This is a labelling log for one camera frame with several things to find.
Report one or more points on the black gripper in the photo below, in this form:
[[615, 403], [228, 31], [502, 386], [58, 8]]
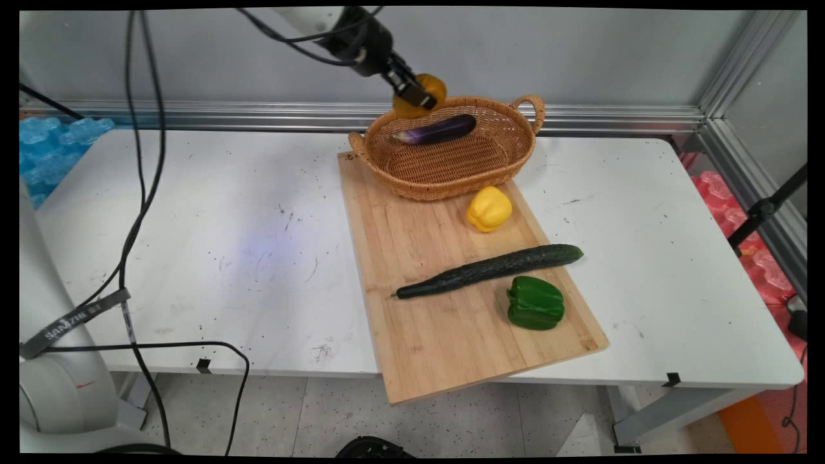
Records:
[[364, 42]]

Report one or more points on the orange brown potato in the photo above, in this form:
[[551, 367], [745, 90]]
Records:
[[435, 87]]

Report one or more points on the purple eggplant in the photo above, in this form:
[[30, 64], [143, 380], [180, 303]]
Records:
[[441, 129]]

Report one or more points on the woven wicker basket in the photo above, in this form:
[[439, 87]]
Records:
[[451, 164]]

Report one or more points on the yellow bell pepper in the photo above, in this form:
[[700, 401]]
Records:
[[489, 208]]

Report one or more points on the long dark green cucumber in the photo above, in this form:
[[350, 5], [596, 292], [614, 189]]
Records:
[[490, 269]]

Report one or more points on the bamboo cutting board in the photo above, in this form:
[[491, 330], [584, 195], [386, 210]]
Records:
[[451, 322]]

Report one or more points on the green bell pepper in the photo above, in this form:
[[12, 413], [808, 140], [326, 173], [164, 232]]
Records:
[[535, 303]]

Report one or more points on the black table edge clip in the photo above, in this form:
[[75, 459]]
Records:
[[203, 365], [671, 379]]

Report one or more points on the red foam mat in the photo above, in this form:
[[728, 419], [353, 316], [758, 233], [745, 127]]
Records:
[[741, 225]]

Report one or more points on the blue foam mat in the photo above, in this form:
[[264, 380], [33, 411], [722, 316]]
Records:
[[51, 151]]

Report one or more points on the black round floor object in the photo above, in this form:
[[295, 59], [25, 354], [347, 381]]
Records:
[[374, 446]]

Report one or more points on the black tripod stand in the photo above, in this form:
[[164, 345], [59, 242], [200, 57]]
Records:
[[760, 212]]

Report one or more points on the small black device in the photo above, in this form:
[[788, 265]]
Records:
[[798, 319]]

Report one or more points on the orange floor panel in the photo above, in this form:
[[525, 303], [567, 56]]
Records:
[[751, 428]]

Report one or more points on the horizontal aluminium frame rail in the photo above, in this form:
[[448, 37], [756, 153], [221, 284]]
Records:
[[258, 116]]

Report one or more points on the upright aluminium frame post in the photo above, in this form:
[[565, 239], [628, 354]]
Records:
[[741, 64]]

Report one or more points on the sloping aluminium frame rail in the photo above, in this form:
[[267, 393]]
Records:
[[754, 187]]

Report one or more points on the grey table leg frame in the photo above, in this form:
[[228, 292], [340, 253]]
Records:
[[677, 412]]

